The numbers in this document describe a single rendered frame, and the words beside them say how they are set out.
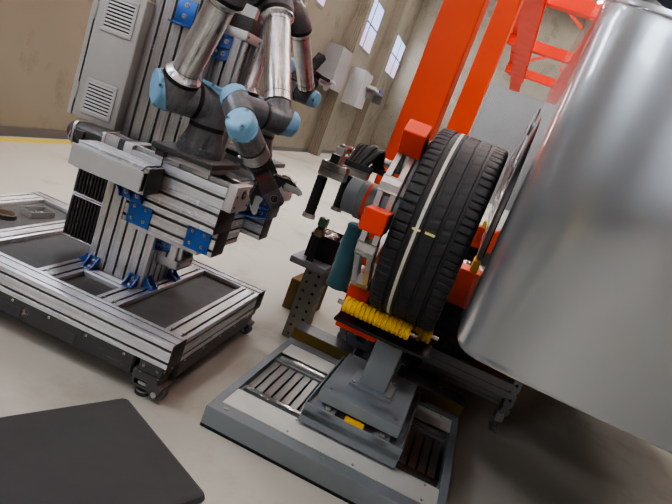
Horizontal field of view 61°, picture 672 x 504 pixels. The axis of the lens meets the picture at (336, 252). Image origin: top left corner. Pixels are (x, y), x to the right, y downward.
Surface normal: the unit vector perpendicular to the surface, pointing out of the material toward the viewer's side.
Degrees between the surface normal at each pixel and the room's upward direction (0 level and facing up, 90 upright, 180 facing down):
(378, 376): 90
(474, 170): 44
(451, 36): 90
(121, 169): 90
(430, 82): 90
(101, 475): 0
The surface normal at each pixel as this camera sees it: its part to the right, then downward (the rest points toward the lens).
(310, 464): -0.27, 0.14
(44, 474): 0.34, -0.91
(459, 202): -0.10, -0.26
